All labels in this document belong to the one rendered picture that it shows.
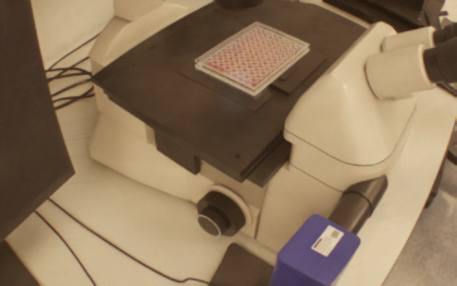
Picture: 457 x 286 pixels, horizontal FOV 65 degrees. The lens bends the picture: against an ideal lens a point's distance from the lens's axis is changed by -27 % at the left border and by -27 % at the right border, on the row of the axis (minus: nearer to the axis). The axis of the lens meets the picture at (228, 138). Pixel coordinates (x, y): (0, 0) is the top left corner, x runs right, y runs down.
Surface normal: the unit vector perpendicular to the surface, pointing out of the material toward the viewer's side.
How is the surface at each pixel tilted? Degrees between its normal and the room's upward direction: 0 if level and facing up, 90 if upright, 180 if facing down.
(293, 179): 90
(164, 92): 0
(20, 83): 86
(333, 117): 78
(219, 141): 0
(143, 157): 48
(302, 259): 0
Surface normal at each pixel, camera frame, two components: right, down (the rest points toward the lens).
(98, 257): 0.02, -0.70
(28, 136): 0.79, 0.40
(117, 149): -0.44, -0.04
